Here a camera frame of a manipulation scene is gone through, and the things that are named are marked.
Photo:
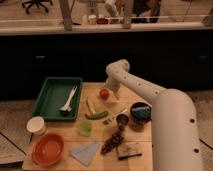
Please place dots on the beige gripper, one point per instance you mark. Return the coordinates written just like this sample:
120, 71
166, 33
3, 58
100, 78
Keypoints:
114, 90

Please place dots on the orange-red apple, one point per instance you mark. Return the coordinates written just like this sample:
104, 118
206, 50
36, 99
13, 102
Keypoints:
104, 94

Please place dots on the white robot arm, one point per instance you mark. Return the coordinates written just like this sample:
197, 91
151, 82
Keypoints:
175, 135

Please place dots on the metal measuring cup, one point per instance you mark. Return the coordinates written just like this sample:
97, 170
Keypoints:
121, 118

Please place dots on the green plastic cup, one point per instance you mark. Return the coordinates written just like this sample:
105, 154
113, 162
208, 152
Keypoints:
85, 128

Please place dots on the white paper cup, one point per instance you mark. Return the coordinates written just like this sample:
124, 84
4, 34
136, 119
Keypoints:
36, 125

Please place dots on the yellow banana toy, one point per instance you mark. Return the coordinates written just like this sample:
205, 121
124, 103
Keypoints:
91, 106

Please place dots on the black bowl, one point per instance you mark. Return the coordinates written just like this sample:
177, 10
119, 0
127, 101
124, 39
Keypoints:
136, 105

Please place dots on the small dark block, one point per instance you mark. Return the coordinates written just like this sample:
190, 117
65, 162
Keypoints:
105, 122

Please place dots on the blue sponge in bowl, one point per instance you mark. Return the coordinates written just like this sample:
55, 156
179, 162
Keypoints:
141, 113

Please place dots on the white plastic utensil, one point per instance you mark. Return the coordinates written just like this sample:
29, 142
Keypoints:
66, 107

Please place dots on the green plastic tray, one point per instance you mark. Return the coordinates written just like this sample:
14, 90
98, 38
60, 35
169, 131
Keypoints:
53, 95

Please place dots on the tan and black sponge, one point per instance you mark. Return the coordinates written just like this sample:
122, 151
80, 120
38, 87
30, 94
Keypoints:
128, 149

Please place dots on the blue-grey folded cloth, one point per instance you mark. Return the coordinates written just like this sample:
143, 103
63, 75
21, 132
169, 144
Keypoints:
84, 153

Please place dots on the orange plastic bowl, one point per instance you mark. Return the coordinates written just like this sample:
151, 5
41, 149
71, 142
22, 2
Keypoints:
48, 150

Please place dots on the black office chair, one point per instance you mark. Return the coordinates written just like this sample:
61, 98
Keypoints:
28, 4

